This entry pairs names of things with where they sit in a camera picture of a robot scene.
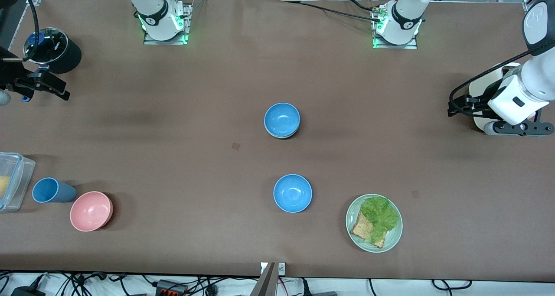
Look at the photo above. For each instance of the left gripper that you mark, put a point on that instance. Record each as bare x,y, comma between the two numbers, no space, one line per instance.
480,103

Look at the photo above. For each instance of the light green plate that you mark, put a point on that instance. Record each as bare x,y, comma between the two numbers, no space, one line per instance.
392,240

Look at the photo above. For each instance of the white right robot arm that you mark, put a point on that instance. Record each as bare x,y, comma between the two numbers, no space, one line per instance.
154,10

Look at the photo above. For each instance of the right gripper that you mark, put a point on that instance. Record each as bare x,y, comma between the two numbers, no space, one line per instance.
12,74

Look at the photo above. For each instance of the metal base plate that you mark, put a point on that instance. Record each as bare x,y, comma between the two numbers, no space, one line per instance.
149,41
412,46

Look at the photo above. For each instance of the pink bowl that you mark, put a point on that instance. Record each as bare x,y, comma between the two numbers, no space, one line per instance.
91,211

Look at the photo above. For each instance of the red black connector block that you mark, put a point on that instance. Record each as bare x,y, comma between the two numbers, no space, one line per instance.
171,288

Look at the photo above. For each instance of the white edge bracket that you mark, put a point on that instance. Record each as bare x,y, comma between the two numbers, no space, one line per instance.
282,268

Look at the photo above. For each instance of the black power adapter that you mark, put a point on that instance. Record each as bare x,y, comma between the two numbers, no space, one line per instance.
26,291

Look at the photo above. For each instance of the blue bowl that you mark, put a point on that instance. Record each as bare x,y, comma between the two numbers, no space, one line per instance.
282,118
292,193

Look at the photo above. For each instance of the yellow food piece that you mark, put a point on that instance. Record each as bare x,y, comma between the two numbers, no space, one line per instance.
3,187

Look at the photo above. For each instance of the clear plastic container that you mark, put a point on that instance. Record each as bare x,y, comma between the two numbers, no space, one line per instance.
19,174

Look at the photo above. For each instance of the white toaster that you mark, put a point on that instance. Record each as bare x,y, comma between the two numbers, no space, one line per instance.
477,87

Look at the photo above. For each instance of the light green bowl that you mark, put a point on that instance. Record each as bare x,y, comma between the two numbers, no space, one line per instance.
282,137

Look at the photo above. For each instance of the grey metal bar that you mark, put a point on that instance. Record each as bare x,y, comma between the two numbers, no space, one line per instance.
265,283

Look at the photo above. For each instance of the brown bread slice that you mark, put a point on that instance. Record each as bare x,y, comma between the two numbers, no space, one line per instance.
360,229

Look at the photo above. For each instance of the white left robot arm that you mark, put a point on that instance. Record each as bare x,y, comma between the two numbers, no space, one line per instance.
405,14

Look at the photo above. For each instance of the green lettuce leaf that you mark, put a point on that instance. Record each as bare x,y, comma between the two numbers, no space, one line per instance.
379,213

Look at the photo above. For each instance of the blue cup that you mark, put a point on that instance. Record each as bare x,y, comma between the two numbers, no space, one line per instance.
45,190

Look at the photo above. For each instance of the black pot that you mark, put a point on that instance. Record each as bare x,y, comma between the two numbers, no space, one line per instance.
73,55

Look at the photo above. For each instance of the glass pot lid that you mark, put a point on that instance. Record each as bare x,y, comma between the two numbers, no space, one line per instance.
52,44

